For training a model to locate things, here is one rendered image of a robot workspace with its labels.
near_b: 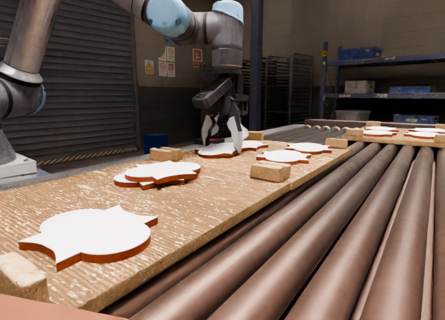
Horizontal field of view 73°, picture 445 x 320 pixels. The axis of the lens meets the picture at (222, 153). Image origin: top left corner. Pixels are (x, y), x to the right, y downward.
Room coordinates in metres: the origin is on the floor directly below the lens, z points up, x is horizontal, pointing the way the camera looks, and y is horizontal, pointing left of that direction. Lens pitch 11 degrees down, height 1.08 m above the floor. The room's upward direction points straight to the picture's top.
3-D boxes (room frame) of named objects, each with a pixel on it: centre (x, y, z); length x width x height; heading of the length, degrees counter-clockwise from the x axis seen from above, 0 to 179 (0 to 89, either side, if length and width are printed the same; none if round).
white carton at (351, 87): (4.93, -2.19, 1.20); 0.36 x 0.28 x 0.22; 36
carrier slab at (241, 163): (0.77, -0.10, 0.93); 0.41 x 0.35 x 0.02; 144
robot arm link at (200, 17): (0.78, 0.09, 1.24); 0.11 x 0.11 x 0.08; 82
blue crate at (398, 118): (4.38, -2.80, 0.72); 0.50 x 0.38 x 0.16; 41
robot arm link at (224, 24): (0.78, -0.01, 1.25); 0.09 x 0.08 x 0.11; 82
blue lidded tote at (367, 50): (4.93, -2.16, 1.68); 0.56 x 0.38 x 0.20; 46
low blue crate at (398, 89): (4.41, -2.68, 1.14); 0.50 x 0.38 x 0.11; 57
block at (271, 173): (0.52, -0.08, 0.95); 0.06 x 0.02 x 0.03; 55
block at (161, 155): (0.67, 0.14, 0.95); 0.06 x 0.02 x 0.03; 55
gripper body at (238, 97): (0.78, -0.01, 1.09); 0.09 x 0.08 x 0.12; 143
